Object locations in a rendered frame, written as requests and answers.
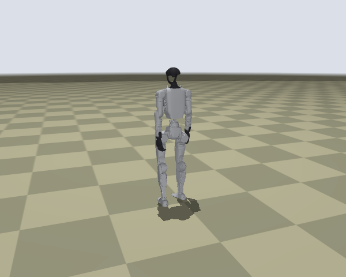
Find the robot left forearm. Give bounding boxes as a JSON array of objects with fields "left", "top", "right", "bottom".
[{"left": 154, "top": 111, "right": 162, "bottom": 137}]

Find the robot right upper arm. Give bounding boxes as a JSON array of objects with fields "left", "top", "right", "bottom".
[{"left": 184, "top": 89, "right": 192, "bottom": 115}]

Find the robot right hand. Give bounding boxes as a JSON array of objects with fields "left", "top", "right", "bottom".
[{"left": 185, "top": 127, "right": 191, "bottom": 144}]

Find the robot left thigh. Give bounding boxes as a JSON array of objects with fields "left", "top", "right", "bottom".
[{"left": 155, "top": 130, "right": 169, "bottom": 173}]

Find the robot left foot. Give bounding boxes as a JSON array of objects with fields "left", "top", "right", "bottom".
[{"left": 157, "top": 197, "right": 168, "bottom": 207}]

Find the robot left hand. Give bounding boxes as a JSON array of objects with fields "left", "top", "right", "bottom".
[{"left": 156, "top": 132, "right": 166, "bottom": 152}]

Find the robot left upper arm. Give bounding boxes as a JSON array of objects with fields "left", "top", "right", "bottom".
[{"left": 156, "top": 89, "right": 166, "bottom": 118}]

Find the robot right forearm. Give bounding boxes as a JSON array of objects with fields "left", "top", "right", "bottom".
[{"left": 185, "top": 112, "right": 192, "bottom": 130}]

